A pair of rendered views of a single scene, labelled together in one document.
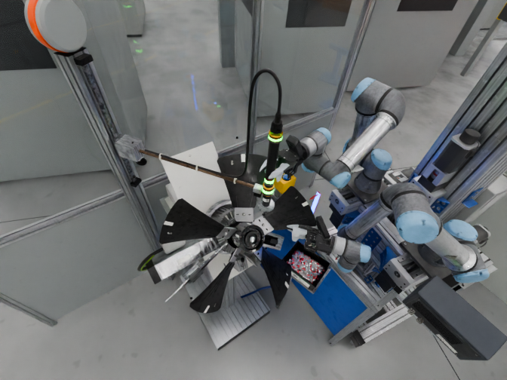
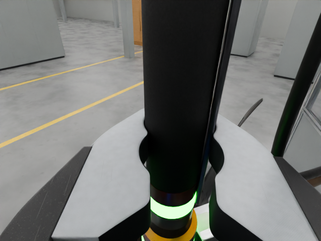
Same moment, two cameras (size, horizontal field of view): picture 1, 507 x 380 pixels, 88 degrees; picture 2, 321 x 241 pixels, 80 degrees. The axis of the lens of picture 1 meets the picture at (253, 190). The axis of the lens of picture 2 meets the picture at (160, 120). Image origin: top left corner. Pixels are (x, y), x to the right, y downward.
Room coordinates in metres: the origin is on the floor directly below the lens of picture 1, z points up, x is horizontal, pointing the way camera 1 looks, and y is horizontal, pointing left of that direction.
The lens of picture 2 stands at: (0.72, -0.12, 1.60)
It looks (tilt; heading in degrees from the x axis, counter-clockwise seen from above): 32 degrees down; 141
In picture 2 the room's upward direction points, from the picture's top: 1 degrees clockwise
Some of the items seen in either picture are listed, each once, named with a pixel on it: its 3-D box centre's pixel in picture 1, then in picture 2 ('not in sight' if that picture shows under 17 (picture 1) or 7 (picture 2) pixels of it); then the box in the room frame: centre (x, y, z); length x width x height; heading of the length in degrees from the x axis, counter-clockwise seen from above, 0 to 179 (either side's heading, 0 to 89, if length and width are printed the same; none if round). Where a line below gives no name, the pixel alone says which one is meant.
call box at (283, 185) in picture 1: (280, 179); not in sight; (1.12, -0.16, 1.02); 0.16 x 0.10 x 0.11; 38
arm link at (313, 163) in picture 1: (314, 160); not in sight; (0.86, -0.25, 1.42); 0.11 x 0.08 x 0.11; 44
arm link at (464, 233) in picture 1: (455, 236); not in sight; (0.66, -0.91, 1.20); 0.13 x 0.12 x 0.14; 176
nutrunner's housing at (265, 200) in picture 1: (270, 170); not in sight; (0.66, -0.05, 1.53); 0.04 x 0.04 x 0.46
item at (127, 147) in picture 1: (130, 147); not in sight; (0.85, 0.54, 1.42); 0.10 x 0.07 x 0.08; 73
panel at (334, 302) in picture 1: (305, 270); not in sight; (0.80, -0.40, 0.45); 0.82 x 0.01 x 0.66; 38
